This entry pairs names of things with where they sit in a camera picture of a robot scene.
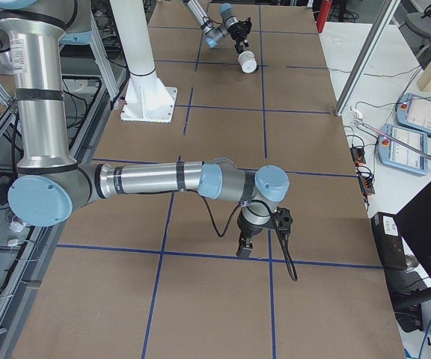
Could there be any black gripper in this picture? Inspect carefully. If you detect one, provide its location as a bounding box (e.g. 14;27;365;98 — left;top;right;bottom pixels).
236;207;272;258
230;17;252;53

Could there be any white mug with smiley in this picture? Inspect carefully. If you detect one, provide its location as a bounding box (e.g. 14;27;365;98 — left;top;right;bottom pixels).
237;50;258;74

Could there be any red cylinder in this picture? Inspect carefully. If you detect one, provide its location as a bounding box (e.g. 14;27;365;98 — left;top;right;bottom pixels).
316;0;332;34

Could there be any brown paper table cover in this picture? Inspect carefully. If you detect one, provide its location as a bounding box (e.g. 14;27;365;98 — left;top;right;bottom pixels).
12;2;405;358

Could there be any orange terminal block strip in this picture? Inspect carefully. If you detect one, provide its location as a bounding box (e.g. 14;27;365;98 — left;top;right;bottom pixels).
350;146;375;198

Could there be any black box device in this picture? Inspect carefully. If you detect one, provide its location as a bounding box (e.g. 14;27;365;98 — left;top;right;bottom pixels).
370;212;407;271

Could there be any near teach pendant tablet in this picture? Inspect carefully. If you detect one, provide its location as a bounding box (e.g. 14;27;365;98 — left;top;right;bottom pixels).
377;124;428;176

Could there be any teach pendant tablet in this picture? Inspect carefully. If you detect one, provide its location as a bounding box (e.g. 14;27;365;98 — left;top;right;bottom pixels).
396;93;431;136
377;124;428;176

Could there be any black monitor on stand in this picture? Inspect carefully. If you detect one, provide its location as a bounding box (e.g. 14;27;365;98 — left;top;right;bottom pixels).
391;181;431;312

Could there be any far teach pendant tablet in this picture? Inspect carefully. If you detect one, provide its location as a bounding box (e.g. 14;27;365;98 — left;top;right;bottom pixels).
396;93;431;136

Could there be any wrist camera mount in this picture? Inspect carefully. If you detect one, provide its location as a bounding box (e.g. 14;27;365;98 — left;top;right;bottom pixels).
274;207;293;236

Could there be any black camera cable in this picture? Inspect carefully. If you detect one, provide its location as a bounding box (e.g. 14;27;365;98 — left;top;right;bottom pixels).
200;194;299;282

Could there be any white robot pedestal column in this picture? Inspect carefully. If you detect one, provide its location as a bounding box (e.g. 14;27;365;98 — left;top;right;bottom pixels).
110;0;177;123

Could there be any aluminium frame post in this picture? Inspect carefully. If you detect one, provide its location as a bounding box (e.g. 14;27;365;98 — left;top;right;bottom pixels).
334;0;401;116

